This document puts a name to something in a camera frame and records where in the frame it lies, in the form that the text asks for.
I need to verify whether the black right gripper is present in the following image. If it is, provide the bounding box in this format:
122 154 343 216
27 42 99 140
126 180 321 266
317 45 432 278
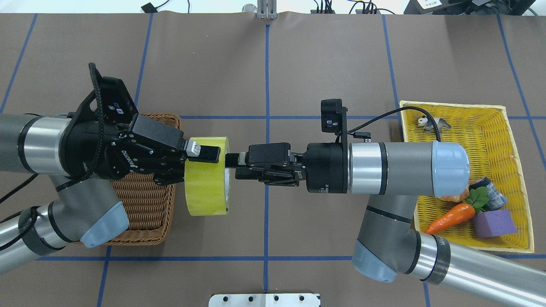
225 142 349 194

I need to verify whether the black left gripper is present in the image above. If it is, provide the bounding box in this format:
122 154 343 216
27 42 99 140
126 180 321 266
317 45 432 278
64 114 221 185

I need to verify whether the yellow tape roll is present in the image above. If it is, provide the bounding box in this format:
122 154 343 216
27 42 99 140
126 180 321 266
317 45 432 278
184 136 230 216

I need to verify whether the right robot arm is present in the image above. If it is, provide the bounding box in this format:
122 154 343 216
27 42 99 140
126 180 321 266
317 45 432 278
222 140 545 307

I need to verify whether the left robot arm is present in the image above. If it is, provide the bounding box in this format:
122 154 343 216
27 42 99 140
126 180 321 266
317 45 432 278
1 114 224 275

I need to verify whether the brown wicker basket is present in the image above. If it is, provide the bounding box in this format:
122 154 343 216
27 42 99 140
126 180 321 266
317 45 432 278
77 113 183 246

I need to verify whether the yellow woven basket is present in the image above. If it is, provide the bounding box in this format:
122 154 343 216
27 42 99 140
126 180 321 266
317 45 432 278
399 100 534 253

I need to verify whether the black usb hub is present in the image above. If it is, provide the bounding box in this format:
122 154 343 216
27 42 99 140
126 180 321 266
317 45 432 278
310 0 380 15

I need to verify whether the panda figurine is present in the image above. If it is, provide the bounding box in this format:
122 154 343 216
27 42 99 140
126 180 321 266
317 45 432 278
418 116 452 134

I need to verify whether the toy croissant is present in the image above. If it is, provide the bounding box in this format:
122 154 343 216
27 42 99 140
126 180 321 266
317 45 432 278
439 191 469 203

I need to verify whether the orange toy carrot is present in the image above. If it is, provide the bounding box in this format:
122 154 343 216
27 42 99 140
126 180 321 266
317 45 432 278
424 187 488 235

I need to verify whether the small can with label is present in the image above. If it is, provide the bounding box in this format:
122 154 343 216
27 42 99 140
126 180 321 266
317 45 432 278
469 176 508 211

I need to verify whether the purple foam block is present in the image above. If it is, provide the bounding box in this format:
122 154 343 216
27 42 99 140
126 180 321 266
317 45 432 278
471 209 517 238

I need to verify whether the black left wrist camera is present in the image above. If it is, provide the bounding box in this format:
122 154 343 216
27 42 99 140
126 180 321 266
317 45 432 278
73 76 138 124

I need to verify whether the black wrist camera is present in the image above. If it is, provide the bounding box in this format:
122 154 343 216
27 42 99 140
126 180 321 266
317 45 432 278
73 76 138 124
320 98 346 142

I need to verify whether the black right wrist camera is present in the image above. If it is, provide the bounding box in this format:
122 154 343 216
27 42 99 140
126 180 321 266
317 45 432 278
320 98 346 142

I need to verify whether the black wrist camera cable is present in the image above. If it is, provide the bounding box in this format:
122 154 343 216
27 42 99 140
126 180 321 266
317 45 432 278
348 106 442 141

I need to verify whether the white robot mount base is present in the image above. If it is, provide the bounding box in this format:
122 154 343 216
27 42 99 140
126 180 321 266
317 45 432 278
208 293 322 307

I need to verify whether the aluminium frame post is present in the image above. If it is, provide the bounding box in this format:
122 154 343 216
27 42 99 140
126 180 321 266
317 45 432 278
256 0 278 20

